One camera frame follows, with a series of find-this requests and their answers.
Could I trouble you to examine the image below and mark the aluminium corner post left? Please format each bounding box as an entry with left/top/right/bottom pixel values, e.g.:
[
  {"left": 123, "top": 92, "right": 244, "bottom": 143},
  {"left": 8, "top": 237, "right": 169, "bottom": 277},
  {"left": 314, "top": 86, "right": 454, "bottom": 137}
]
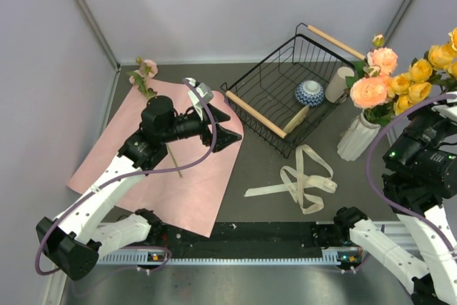
[{"left": 73, "top": 0, "right": 120, "bottom": 69}]

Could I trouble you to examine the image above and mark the black wire basket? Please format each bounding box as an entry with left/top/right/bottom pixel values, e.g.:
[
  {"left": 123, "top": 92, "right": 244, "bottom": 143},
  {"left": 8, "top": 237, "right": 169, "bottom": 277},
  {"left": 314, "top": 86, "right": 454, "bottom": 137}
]
[{"left": 221, "top": 23, "right": 359, "bottom": 157}]

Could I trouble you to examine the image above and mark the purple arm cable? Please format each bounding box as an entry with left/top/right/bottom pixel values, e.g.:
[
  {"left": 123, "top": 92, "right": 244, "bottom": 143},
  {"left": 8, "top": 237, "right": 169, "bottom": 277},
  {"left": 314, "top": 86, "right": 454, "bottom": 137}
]
[
  {"left": 366, "top": 92, "right": 457, "bottom": 273},
  {"left": 34, "top": 78, "right": 219, "bottom": 276}
]

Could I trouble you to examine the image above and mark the wooden spatula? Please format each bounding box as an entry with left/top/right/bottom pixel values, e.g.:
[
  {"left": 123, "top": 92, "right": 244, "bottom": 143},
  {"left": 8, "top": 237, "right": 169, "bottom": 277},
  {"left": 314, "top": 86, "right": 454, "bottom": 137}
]
[{"left": 283, "top": 105, "right": 309, "bottom": 134}]

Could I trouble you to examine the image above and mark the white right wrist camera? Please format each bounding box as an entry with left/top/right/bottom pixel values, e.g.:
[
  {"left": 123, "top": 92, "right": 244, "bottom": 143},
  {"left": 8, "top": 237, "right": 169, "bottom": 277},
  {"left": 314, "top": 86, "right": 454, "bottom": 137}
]
[{"left": 432, "top": 98, "right": 457, "bottom": 124}]

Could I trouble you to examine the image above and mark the far wooden basket handle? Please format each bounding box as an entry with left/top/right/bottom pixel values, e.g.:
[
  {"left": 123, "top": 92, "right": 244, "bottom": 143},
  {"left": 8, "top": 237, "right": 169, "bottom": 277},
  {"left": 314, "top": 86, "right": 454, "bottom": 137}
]
[{"left": 307, "top": 25, "right": 366, "bottom": 61}]

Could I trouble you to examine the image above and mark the purple pink wrapping paper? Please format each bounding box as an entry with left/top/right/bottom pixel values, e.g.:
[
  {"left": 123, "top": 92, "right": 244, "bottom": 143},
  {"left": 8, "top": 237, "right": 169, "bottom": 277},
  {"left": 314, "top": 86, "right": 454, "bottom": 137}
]
[{"left": 67, "top": 80, "right": 243, "bottom": 237}]

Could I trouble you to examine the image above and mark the aluminium front rail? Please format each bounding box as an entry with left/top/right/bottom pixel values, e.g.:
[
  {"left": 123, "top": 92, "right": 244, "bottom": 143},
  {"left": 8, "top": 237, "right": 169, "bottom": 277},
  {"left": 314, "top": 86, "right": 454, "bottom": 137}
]
[{"left": 56, "top": 221, "right": 447, "bottom": 266}]

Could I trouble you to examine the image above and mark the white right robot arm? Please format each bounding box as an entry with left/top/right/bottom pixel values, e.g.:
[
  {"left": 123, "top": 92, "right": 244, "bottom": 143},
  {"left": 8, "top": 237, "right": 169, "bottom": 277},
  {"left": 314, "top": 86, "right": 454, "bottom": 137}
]
[{"left": 286, "top": 102, "right": 456, "bottom": 304}]

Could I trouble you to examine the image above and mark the white ribbed vase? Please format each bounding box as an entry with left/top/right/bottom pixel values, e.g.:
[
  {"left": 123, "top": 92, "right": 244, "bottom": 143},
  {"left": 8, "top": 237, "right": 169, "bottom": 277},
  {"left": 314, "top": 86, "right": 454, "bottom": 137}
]
[{"left": 337, "top": 112, "right": 381, "bottom": 161}]

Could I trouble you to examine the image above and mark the yellow flower stem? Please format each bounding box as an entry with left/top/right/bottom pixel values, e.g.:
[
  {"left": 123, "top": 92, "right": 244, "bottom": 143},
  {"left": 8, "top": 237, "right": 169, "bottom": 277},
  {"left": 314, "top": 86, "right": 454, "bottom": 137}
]
[{"left": 378, "top": 29, "right": 456, "bottom": 126}]

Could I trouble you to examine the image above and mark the cream ribbon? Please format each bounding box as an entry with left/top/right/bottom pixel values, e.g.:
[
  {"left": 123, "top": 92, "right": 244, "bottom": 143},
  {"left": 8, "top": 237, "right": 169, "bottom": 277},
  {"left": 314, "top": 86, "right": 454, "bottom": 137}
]
[{"left": 243, "top": 144, "right": 338, "bottom": 215}]

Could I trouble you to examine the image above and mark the double pink rose stem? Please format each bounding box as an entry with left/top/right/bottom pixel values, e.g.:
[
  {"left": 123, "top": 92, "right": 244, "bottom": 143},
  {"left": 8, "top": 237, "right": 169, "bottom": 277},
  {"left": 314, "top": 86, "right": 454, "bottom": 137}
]
[{"left": 349, "top": 75, "right": 393, "bottom": 124}]

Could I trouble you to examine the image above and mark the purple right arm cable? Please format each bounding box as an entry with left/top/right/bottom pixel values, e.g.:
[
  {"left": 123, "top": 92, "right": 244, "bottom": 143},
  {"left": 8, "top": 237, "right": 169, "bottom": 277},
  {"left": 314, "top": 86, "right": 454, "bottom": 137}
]
[{"left": 366, "top": 92, "right": 457, "bottom": 273}]

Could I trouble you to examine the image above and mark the blue white patterned bowl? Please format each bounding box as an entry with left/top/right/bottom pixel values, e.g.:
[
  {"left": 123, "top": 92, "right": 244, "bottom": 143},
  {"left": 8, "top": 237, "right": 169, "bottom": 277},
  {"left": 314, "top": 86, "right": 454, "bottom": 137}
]
[{"left": 295, "top": 80, "right": 324, "bottom": 107}]

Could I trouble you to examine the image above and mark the single pink rose stem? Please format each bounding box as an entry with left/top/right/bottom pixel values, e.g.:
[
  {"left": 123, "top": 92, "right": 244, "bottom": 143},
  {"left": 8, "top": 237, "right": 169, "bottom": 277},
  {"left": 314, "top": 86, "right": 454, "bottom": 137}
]
[{"left": 354, "top": 34, "right": 398, "bottom": 78}]

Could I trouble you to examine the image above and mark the wooden basket handle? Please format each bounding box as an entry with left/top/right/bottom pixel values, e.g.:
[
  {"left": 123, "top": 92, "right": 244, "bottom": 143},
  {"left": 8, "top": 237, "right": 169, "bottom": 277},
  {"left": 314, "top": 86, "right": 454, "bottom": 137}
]
[
  {"left": 307, "top": 25, "right": 366, "bottom": 61},
  {"left": 225, "top": 91, "right": 287, "bottom": 139}
]

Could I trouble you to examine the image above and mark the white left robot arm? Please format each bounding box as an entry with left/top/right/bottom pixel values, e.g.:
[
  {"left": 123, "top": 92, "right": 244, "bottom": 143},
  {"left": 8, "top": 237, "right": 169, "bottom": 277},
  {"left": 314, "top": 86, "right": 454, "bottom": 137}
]
[{"left": 36, "top": 96, "right": 241, "bottom": 281}]

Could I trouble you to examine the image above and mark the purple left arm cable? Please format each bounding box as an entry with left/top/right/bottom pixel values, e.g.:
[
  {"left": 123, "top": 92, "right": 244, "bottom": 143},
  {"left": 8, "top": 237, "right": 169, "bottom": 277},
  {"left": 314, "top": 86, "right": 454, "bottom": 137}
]
[{"left": 34, "top": 78, "right": 219, "bottom": 276}]

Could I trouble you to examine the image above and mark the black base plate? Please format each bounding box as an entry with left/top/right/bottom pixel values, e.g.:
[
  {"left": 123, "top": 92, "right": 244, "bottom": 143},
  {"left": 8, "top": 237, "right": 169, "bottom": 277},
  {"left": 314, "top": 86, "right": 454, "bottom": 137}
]
[{"left": 156, "top": 221, "right": 378, "bottom": 259}]

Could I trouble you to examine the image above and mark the near wooden basket handle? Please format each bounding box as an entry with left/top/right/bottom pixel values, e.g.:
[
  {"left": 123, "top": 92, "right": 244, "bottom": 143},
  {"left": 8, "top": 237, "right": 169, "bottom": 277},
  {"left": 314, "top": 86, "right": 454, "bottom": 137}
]
[{"left": 225, "top": 91, "right": 287, "bottom": 139}]

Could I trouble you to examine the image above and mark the small pink flower stem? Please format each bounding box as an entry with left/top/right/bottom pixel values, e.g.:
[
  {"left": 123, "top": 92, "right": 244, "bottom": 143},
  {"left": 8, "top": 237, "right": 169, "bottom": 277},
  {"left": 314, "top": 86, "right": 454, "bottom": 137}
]
[{"left": 127, "top": 56, "right": 184, "bottom": 179}]

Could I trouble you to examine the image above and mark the beige cylindrical cup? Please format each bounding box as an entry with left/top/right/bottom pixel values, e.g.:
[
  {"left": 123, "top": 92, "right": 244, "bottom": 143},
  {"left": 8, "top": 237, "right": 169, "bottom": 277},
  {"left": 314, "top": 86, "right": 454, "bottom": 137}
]
[{"left": 324, "top": 66, "right": 355, "bottom": 104}]

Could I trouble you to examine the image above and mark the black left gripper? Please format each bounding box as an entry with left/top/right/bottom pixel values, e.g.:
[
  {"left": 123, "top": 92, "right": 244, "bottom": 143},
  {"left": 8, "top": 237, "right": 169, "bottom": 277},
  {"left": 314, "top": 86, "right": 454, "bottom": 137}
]
[{"left": 161, "top": 104, "right": 241, "bottom": 152}]

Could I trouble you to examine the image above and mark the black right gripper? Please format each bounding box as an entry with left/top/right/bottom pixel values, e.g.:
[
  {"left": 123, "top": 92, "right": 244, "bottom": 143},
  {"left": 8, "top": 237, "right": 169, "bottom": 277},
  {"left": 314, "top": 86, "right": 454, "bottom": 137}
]
[{"left": 381, "top": 86, "right": 456, "bottom": 165}]

